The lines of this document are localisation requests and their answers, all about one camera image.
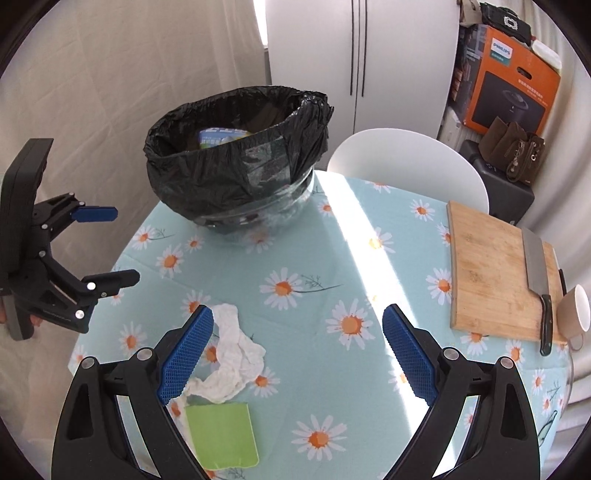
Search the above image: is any white wardrobe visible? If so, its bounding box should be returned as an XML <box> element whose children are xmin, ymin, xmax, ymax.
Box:
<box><xmin>265</xmin><ymin>0</ymin><xmax>462</xmax><ymax>137</ymax></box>

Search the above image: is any white chair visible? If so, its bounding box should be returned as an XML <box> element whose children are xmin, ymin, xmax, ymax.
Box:
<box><xmin>325</xmin><ymin>129</ymin><xmax>490</xmax><ymax>217</ymax></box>

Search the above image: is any white pouch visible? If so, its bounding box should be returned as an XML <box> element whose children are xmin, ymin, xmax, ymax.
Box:
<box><xmin>531</xmin><ymin>39</ymin><xmax>562</xmax><ymax>70</ymax></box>

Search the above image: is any wooden cutting board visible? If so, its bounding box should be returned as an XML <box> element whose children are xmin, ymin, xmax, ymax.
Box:
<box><xmin>446</xmin><ymin>200</ymin><xmax>568</xmax><ymax>343</ymax></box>

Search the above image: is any blue packet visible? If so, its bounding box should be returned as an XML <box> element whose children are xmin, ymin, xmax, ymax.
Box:
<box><xmin>198</xmin><ymin>127</ymin><xmax>251</xmax><ymax>149</ymax></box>

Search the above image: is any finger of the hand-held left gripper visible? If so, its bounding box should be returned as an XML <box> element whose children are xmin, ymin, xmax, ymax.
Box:
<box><xmin>32</xmin><ymin>191</ymin><xmax>117</xmax><ymax>232</ymax></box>
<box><xmin>25</xmin><ymin>254</ymin><xmax>141</xmax><ymax>334</ymax></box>

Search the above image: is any steel cleaver black handle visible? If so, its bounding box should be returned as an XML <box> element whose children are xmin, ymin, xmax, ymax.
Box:
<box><xmin>522</xmin><ymin>227</ymin><xmax>555</xmax><ymax>356</ymax></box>

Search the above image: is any white tissue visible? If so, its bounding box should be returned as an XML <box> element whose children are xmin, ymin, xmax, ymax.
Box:
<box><xmin>182</xmin><ymin>302</ymin><xmax>267</xmax><ymax>405</ymax></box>

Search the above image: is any clear glass bin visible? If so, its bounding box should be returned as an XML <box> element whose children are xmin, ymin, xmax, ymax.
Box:
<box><xmin>198</xmin><ymin>168</ymin><xmax>317</xmax><ymax>237</ymax></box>

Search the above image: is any brown suede handbag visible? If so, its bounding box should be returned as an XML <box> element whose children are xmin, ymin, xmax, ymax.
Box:
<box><xmin>478</xmin><ymin>115</ymin><xmax>546</xmax><ymax>188</ymax></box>

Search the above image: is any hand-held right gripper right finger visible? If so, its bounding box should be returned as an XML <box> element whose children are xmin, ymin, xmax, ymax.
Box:
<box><xmin>382</xmin><ymin>303</ymin><xmax>541</xmax><ymax>480</ymax></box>

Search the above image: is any black bag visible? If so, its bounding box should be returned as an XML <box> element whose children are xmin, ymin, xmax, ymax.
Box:
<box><xmin>480</xmin><ymin>2</ymin><xmax>534</xmax><ymax>45</ymax></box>

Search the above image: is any beige curtain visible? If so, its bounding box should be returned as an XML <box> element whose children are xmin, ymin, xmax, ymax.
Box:
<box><xmin>0</xmin><ymin>0</ymin><xmax>269</xmax><ymax>435</ymax></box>

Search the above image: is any white cup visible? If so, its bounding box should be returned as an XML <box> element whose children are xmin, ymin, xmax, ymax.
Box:
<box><xmin>556</xmin><ymin>284</ymin><xmax>591</xmax><ymax>350</ymax></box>

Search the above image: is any grey suitcase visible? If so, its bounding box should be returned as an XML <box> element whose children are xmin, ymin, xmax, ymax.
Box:
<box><xmin>459</xmin><ymin>138</ymin><xmax>536</xmax><ymax>227</ymax></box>

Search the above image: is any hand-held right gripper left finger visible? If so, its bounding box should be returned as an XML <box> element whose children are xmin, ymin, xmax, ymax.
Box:
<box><xmin>51</xmin><ymin>304</ymin><xmax>215</xmax><ymax>480</ymax></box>

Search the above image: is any orange cardboard box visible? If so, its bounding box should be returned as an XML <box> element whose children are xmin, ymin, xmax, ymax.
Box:
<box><xmin>455</xmin><ymin>23</ymin><xmax>562</xmax><ymax>136</ymax></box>

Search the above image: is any black-lined trash bin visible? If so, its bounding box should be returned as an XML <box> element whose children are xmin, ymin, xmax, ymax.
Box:
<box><xmin>143</xmin><ymin>84</ymin><xmax>334</xmax><ymax>227</ymax></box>

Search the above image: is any white curtain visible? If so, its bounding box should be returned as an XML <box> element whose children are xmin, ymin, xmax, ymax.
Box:
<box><xmin>526</xmin><ymin>46</ymin><xmax>591</xmax><ymax>296</ymax></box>

